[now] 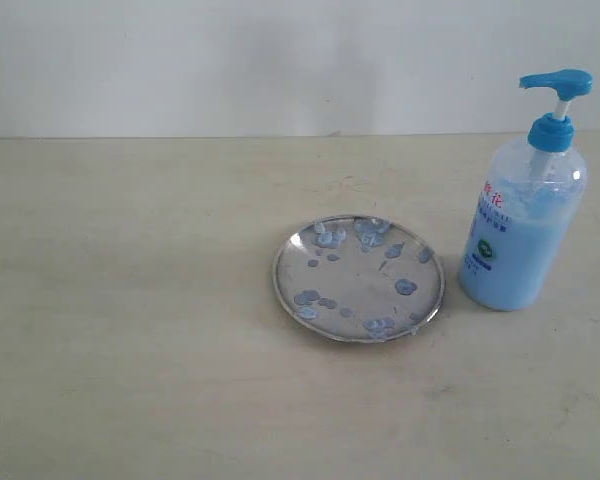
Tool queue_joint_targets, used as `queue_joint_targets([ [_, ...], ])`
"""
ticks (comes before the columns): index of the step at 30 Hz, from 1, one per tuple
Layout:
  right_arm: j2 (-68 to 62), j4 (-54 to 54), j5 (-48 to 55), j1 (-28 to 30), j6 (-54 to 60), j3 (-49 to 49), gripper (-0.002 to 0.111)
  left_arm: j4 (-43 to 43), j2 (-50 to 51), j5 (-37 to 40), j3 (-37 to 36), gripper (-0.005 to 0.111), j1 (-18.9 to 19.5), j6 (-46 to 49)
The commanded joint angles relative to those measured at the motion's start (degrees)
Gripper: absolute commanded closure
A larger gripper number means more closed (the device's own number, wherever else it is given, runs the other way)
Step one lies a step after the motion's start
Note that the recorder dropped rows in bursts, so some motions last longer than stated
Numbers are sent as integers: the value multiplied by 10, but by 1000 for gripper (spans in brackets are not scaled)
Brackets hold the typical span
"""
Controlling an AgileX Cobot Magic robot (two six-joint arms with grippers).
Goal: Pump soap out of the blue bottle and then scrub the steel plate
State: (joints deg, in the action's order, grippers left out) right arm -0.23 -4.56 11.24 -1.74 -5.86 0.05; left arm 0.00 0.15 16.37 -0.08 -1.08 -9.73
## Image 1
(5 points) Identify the blue pump soap bottle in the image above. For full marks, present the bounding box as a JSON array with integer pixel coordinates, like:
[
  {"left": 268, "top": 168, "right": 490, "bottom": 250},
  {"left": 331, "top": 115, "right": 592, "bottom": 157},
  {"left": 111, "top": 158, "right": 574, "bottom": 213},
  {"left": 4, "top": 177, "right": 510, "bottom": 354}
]
[{"left": 458, "top": 69, "right": 594, "bottom": 311}]

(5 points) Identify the round metal plate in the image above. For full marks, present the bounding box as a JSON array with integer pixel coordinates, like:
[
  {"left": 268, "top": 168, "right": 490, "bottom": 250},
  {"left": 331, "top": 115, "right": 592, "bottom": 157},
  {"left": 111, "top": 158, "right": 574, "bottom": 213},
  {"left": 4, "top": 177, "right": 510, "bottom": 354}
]
[{"left": 272, "top": 214, "right": 446, "bottom": 344}]

